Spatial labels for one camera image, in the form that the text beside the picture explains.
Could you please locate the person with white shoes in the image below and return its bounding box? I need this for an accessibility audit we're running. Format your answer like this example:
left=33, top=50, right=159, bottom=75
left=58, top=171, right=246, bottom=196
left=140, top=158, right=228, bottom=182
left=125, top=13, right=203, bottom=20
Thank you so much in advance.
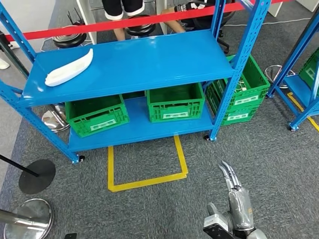
left=0, top=41, right=20, bottom=70

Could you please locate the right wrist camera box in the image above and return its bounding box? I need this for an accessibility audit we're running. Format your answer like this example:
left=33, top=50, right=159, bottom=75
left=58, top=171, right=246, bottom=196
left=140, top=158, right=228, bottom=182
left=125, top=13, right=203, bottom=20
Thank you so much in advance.
left=203, top=214, right=235, bottom=239

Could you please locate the black stanchion with round base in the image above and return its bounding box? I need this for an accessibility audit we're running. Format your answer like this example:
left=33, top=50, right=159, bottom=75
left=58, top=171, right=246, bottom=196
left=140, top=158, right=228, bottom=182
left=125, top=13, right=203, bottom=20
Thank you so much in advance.
left=0, top=154, right=56, bottom=195

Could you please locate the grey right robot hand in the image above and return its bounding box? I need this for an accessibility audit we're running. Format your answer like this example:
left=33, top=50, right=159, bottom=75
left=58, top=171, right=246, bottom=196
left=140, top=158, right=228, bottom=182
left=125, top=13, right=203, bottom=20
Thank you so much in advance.
left=207, top=160, right=255, bottom=232

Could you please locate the yellow floor tape square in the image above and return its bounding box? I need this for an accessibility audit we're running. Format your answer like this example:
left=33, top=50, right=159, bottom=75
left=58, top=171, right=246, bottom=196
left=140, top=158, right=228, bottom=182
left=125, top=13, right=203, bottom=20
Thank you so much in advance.
left=107, top=135, right=188, bottom=193

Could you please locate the chrome stanchion with round base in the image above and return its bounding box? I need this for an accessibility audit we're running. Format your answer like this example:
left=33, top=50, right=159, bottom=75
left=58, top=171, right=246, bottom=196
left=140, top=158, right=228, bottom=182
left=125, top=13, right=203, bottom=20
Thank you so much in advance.
left=0, top=198, right=54, bottom=239

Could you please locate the black round stool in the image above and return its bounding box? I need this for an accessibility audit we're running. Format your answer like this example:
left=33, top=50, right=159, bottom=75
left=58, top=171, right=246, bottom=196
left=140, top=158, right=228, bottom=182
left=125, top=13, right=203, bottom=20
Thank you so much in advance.
left=125, top=14, right=156, bottom=37
left=52, top=25, right=87, bottom=49

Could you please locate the blue metal shelf rack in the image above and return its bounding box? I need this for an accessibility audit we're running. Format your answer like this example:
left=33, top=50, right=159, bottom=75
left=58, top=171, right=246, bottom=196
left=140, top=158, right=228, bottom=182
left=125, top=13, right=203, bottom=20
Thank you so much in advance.
left=265, top=9, right=319, bottom=132
left=0, top=0, right=272, bottom=165

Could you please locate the standing person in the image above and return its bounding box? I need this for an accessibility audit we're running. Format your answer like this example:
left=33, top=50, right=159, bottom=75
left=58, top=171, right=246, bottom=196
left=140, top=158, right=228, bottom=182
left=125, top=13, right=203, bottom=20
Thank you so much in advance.
left=102, top=0, right=145, bottom=42

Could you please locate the red barrier tape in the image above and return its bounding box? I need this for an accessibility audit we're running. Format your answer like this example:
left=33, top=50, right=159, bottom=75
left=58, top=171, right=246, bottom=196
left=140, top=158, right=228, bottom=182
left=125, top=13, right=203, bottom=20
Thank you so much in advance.
left=5, top=0, right=285, bottom=42

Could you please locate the black wifi router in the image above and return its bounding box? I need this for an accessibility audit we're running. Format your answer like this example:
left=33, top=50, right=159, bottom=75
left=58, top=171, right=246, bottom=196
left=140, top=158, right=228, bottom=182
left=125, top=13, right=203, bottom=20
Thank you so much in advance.
left=67, top=8, right=84, bottom=26

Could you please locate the white curved plastic part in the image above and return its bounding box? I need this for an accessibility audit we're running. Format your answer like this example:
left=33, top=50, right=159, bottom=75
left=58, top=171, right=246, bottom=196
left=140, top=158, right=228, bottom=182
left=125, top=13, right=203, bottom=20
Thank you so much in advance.
left=45, top=48, right=94, bottom=88

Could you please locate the chrome stanchion base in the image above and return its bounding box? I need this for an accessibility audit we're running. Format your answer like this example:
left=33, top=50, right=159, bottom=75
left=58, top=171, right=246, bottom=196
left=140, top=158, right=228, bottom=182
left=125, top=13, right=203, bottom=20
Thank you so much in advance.
left=42, top=104, right=70, bottom=133
left=265, top=65, right=296, bottom=90

